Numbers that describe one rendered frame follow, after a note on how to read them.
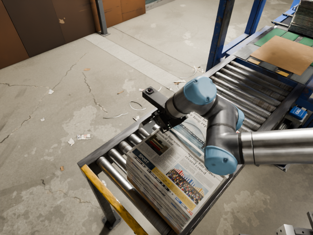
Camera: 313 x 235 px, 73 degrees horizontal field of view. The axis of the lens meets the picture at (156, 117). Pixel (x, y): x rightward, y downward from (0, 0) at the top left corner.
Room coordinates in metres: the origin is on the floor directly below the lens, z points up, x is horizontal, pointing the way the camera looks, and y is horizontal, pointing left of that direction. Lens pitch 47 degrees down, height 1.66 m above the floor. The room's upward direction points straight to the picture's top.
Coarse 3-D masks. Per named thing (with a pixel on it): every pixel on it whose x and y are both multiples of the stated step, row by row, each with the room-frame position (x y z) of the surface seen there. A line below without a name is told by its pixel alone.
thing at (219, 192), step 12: (300, 84) 1.10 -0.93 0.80; (288, 96) 0.98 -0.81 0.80; (276, 108) 0.88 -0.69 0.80; (288, 108) 0.88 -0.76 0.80; (276, 120) 0.78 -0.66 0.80; (240, 168) 0.50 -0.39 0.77; (228, 180) 0.43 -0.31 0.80; (216, 192) 0.38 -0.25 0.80; (204, 204) 0.33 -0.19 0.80; (192, 228) 0.24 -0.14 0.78
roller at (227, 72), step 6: (222, 72) 1.25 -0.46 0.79; (228, 72) 1.23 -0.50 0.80; (234, 78) 1.18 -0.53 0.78; (240, 78) 1.16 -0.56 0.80; (246, 84) 1.12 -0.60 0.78; (252, 84) 1.10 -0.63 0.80; (258, 84) 1.10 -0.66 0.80; (258, 90) 1.06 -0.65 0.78; (264, 90) 1.04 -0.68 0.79; (270, 90) 1.03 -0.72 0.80; (270, 96) 1.00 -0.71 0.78; (276, 96) 0.99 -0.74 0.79; (282, 96) 0.98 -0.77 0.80
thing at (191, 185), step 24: (144, 144) 0.43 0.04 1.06; (168, 144) 0.44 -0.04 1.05; (144, 168) 0.35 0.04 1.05; (168, 168) 0.35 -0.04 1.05; (192, 168) 0.35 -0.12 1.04; (144, 192) 0.33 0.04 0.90; (168, 192) 0.27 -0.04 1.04; (192, 192) 0.27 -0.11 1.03; (168, 216) 0.25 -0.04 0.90; (192, 216) 0.22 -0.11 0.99
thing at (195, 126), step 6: (192, 114) 0.58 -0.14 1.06; (186, 120) 0.55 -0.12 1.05; (192, 120) 0.55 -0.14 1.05; (198, 120) 0.55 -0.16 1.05; (204, 120) 0.55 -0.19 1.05; (180, 126) 0.52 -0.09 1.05; (186, 126) 0.52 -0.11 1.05; (192, 126) 0.52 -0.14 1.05; (198, 126) 0.52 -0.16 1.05; (204, 126) 0.52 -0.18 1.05; (186, 132) 0.49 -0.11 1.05; (192, 132) 0.50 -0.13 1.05; (198, 132) 0.50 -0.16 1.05; (204, 132) 0.50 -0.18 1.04; (198, 138) 0.47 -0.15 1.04; (204, 138) 0.47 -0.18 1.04; (204, 144) 0.45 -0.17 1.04; (228, 174) 0.39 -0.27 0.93
